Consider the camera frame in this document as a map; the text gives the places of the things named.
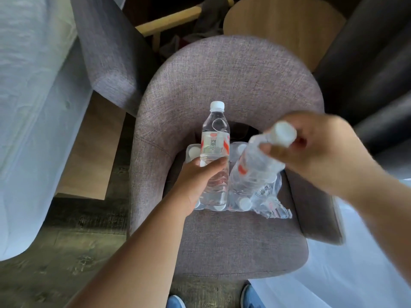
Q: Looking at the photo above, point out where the person's right hand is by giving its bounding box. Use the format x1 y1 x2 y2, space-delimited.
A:
259 111 383 199

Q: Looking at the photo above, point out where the person's left hand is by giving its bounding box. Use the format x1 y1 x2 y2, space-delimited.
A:
174 156 229 216

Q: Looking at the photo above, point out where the clear water bottle red label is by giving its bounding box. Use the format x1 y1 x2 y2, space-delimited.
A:
198 101 231 211
229 121 298 195

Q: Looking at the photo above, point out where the person's left forearm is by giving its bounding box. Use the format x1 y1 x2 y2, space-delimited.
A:
66 191 194 308

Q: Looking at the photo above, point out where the person's right forearm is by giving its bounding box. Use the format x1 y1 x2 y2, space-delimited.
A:
348 161 411 265

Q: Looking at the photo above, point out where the plastic-wrapped pack of water bottles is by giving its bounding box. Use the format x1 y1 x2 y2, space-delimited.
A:
184 141 293 219

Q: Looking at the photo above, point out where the grey-purple fabric armchair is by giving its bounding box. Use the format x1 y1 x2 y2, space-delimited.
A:
127 35 345 281

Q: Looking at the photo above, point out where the round wooden table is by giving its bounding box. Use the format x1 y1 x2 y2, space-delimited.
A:
223 0 347 73

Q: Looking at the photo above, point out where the light wooden table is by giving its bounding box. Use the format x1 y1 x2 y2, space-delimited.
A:
54 92 127 201

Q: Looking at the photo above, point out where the dark grey curtain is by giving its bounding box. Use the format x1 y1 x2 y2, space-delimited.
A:
312 0 411 155

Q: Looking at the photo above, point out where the white sheer curtain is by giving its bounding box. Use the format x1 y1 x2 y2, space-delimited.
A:
247 150 411 308
0 0 128 262

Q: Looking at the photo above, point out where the person's right blue shoe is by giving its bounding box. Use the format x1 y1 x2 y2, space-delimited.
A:
240 284 266 308

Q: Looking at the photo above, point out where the person's blue shoe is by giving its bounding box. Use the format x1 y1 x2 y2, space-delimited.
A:
240 284 266 308
167 295 187 308

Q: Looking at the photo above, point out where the person's left blue shoe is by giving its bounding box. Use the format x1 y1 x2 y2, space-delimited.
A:
167 295 187 308

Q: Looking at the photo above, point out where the light wooden chair frame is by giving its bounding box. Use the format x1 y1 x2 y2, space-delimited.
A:
135 0 235 52

